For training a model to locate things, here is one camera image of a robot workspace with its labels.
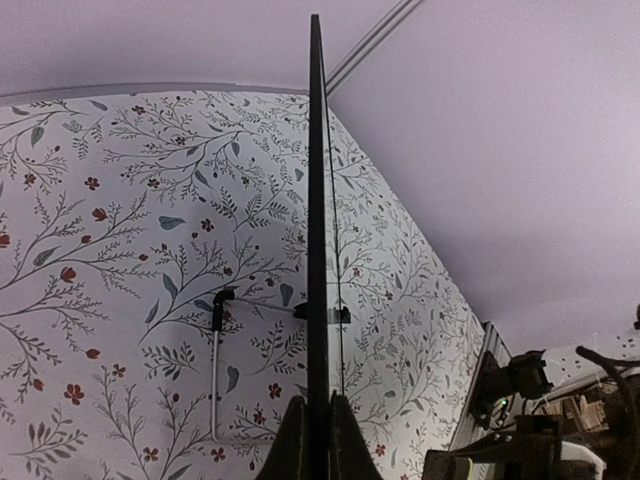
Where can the white whiteboard black frame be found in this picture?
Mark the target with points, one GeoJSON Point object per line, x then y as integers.
{"type": "Point", "coordinates": [325, 343]}

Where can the aluminium front rail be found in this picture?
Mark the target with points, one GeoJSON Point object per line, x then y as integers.
{"type": "Point", "coordinates": [468, 430]}

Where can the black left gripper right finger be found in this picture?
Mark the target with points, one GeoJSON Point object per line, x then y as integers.
{"type": "Point", "coordinates": [349, 458]}

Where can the black whiteboard stand foot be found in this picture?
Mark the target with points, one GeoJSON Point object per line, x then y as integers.
{"type": "Point", "coordinates": [338, 316]}

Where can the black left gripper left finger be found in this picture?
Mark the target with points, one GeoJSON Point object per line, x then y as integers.
{"type": "Point", "coordinates": [286, 459]}

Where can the metal wire whiteboard stand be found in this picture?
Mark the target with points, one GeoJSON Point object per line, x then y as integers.
{"type": "Point", "coordinates": [258, 362]}

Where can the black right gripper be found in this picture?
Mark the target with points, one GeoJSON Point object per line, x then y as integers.
{"type": "Point", "coordinates": [535, 449]}

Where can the aluminium corner post right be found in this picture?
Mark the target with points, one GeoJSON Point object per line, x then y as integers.
{"type": "Point", "coordinates": [370, 41]}

